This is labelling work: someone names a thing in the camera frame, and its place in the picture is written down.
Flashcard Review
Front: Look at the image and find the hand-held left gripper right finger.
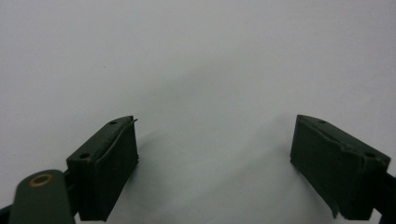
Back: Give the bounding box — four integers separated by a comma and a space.
290, 114, 392, 221

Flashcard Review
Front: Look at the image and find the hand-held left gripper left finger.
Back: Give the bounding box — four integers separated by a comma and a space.
65, 115, 140, 223

